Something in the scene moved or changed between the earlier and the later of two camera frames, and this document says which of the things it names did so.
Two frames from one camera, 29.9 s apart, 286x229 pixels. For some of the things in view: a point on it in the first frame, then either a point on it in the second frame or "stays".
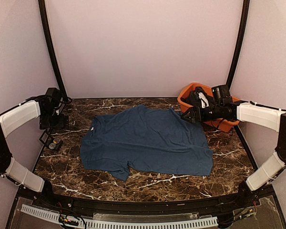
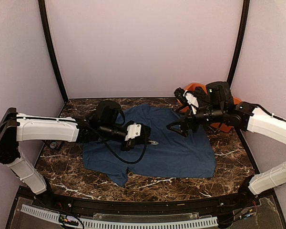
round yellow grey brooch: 52,146 → 154,142
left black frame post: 57,70 stays
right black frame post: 239,44 stays
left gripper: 63,123 → 138,140
